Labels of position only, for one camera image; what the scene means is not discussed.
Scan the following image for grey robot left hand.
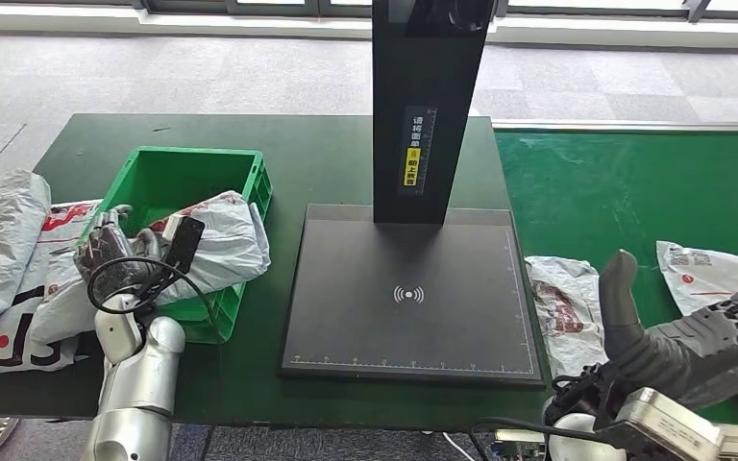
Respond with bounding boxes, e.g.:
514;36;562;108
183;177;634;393
74;205;163;301

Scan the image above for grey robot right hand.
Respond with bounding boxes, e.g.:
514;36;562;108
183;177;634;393
598;249;738;412

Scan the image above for large grey parcel black logo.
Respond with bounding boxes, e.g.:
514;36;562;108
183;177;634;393
655;240;738;416

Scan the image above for grey parcel bag red print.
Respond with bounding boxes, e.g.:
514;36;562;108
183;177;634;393
28;189;273;346

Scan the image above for grey parcel dark red print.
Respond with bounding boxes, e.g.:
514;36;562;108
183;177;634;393
525;255;609;381

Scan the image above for crumpled grey parcel bag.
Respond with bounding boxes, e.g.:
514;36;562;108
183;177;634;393
0;169;53;328

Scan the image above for green conveyor belt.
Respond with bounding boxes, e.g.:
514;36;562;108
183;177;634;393
495;130;738;426

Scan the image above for black inbound scanner machine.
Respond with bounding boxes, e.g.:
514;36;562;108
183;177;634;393
278;0;547;386

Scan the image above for green plastic crate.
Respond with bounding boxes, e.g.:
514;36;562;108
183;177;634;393
79;144;275;346

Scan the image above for white bag black letters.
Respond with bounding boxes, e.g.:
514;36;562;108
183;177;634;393
0;199;103;374

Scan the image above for dark green table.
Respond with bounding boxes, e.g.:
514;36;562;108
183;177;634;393
0;112;564;434

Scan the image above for white window sill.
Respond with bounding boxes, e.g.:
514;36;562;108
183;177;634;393
0;5;738;51

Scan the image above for black yellow label sticker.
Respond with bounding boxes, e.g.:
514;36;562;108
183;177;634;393
399;107;439;197

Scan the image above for black left camera cable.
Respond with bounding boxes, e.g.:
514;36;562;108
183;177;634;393
86;255;225;348

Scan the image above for black camera cable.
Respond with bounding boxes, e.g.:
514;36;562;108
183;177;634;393
467;416;612;461
86;255;225;348

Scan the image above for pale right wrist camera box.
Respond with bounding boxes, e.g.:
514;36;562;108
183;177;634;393
598;386;725;461

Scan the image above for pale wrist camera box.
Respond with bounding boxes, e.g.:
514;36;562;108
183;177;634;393
598;386;725;461
161;214;207;275

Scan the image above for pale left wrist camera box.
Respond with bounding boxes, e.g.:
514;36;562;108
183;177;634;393
161;214;207;275

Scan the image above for black right camera cable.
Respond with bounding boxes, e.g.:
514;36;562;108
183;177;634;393
467;416;612;461

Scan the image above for white cable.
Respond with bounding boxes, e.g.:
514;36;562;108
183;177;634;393
442;432;476;461

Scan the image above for dark window frame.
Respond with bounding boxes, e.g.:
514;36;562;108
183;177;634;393
0;0;738;23

